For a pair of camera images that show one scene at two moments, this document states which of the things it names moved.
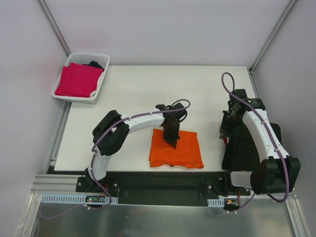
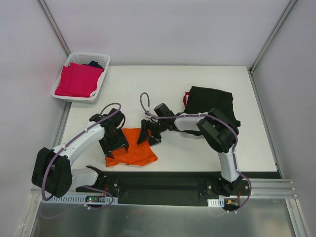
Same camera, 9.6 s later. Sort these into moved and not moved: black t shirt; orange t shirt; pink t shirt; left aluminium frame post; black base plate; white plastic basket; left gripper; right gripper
Moved: orange t shirt; black t shirt; right gripper; left gripper
Not moved: black base plate; left aluminium frame post; pink t shirt; white plastic basket
